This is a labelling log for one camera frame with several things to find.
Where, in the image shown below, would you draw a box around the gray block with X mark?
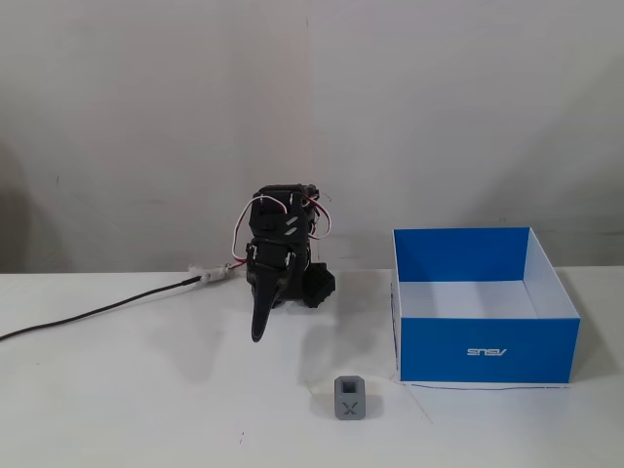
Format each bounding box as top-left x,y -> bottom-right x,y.
333,375 -> 367,422

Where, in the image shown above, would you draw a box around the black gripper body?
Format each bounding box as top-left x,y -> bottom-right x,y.
245,237 -> 313,299

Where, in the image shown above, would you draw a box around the blue and white cardboard box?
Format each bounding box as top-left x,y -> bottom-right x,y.
391,226 -> 582,384

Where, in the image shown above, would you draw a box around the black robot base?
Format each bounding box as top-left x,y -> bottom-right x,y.
302,261 -> 337,311

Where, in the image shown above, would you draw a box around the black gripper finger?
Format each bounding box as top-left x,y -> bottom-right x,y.
270,275 -> 290,313
249,273 -> 277,345

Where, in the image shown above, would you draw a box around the black power cable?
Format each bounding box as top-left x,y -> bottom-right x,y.
0,275 -> 202,342

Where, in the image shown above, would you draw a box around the white taped cable connector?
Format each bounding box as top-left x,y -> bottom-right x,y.
188,261 -> 236,285

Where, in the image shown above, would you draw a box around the red and white servo wires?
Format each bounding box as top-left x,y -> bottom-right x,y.
229,192 -> 334,268

